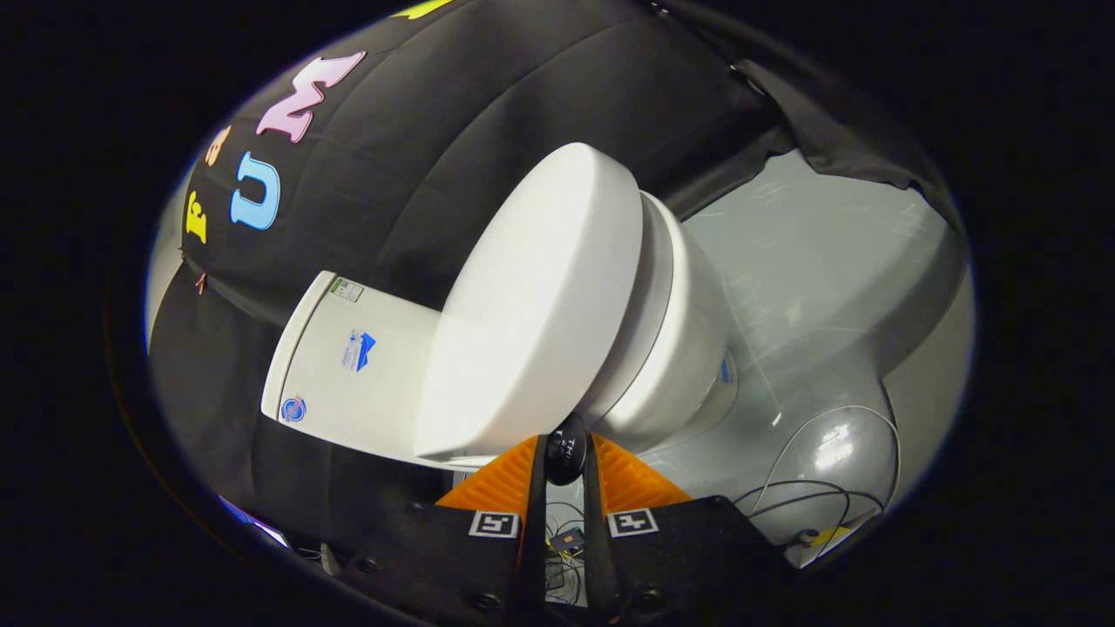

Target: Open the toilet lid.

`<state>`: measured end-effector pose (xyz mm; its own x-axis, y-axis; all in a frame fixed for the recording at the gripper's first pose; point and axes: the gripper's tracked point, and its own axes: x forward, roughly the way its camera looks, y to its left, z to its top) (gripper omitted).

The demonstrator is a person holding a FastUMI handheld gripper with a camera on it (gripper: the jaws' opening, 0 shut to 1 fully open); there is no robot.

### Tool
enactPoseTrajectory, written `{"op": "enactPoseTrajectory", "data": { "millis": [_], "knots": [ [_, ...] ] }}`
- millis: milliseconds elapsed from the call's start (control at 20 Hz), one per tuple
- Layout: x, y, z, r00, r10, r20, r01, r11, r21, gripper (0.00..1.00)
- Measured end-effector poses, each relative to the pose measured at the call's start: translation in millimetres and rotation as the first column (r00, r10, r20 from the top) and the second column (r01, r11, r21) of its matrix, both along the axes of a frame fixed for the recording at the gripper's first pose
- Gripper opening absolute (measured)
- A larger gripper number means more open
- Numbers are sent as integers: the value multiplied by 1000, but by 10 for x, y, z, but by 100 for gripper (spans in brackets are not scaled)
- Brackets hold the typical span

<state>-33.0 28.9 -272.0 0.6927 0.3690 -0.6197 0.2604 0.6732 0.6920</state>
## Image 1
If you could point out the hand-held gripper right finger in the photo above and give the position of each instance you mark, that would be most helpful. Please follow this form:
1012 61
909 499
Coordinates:
597 540

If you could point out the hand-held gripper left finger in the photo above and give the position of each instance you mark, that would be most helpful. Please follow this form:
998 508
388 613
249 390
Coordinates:
537 540

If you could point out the black round lid tab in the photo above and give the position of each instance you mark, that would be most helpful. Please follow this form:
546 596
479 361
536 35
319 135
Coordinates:
566 453

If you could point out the white toilet lid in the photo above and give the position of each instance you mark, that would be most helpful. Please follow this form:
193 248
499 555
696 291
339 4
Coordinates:
531 305

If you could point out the white ceramic toilet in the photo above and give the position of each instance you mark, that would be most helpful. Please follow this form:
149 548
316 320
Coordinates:
688 331

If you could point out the small black electronic device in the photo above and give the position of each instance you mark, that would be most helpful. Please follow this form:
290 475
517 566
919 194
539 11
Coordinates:
566 540

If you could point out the black backdrop cloth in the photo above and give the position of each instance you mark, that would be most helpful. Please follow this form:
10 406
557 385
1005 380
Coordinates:
435 131

